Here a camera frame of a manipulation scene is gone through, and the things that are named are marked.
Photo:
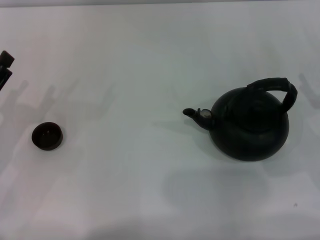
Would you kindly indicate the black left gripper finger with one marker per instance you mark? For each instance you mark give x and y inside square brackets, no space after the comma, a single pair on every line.
[7,58]
[5,76]

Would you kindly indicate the small dark brown teacup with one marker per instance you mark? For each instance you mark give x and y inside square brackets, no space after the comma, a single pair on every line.
[47,137]

